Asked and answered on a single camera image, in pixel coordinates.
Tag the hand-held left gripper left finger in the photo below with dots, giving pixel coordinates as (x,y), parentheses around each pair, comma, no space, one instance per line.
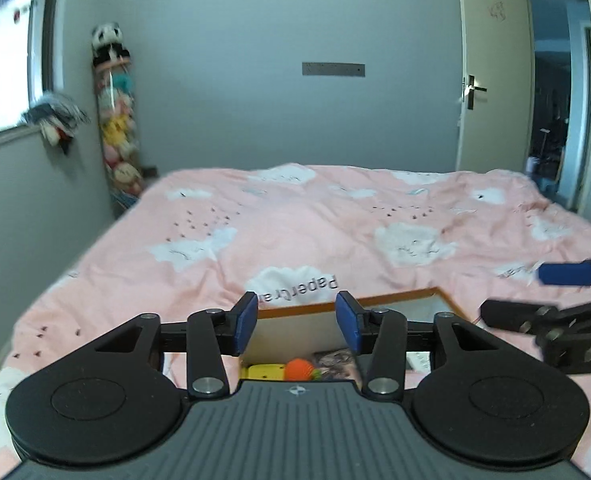
(245,322)

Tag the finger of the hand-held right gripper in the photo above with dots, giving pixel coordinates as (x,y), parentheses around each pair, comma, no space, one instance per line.
(568,273)
(515,312)

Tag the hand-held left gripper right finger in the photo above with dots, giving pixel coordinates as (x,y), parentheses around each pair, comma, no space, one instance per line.
(348,325)

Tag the illustrated picture card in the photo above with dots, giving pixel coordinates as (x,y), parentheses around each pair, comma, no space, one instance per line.
(335,362)

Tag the orange cardboard box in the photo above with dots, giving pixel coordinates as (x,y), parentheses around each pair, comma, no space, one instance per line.
(295,330)

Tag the yellow plastic toy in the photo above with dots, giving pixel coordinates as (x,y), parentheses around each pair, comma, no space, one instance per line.
(263,371)

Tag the pink printed blanket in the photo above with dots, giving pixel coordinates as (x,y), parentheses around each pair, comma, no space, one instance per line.
(300,220)

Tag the clear tube of plush toys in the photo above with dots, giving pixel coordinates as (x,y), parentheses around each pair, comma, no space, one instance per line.
(118,135)

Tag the cream door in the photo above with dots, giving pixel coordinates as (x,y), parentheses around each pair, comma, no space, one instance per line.
(495,35)

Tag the pile of clothes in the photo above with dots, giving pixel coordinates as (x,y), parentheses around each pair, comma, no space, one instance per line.
(55,112)

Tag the small panda plush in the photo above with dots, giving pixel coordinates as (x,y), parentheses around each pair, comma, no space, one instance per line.
(106,35)

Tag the window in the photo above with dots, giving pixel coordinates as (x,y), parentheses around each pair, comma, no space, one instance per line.
(10,60)

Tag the grey wall plate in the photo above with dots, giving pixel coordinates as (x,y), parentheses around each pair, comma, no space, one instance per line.
(333,69)

